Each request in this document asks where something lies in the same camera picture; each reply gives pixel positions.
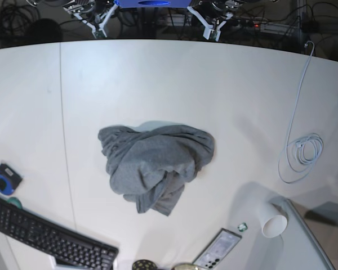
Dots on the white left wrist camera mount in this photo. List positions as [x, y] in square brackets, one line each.
[214, 16]

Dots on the olive round container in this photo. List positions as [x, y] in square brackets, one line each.
[185, 266]

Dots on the grey t-shirt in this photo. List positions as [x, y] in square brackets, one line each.
[151, 168]

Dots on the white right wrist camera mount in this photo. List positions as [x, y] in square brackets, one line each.
[94, 14]

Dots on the black power strip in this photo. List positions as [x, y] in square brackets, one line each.
[252, 23]

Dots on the white paper cup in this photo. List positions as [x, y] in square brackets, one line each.
[272, 222]

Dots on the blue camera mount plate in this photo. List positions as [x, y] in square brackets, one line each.
[153, 3]

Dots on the black dotted round lid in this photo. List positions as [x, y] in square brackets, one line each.
[144, 265]

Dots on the green tape roll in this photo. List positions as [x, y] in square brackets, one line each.
[15, 201]

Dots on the blue black tape measure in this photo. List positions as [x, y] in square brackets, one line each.
[9, 179]

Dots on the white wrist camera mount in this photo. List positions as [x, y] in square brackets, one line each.
[214, 16]
[94, 14]

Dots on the black computer keyboard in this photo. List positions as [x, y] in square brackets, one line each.
[52, 239]

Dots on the smartphone with clear case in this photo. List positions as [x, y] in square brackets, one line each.
[220, 246]

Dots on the glass side table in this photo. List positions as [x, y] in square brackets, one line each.
[304, 244]

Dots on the small green white packet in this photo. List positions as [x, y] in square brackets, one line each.
[242, 227]

